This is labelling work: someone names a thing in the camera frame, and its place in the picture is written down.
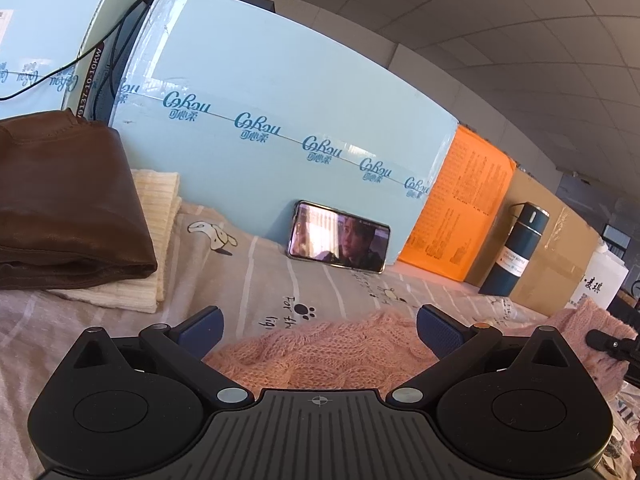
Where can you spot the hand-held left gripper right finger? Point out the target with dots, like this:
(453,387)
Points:
(440,332)

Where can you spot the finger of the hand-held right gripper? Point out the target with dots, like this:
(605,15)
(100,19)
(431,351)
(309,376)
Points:
(607,342)

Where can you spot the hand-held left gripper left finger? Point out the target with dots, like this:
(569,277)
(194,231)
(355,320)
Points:
(201,331)

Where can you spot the pink knitted sweater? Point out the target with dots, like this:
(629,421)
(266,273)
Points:
(320,355)

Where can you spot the printed striped bedsheet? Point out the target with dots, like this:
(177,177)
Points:
(280,280)

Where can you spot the brown cardboard box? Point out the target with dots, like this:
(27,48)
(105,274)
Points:
(560,255)

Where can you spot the dark blue thermos bottle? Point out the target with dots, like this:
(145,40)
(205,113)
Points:
(512,252)

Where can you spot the orange cardboard box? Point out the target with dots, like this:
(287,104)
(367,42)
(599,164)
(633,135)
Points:
(460,205)

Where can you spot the smartphone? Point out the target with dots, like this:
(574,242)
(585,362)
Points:
(340,237)

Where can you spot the cream ribbed knitted garment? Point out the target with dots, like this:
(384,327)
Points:
(155,200)

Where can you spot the brown folded garment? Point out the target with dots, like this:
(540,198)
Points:
(70,200)

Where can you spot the large light blue cardboard box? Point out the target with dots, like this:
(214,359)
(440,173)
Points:
(280,80)

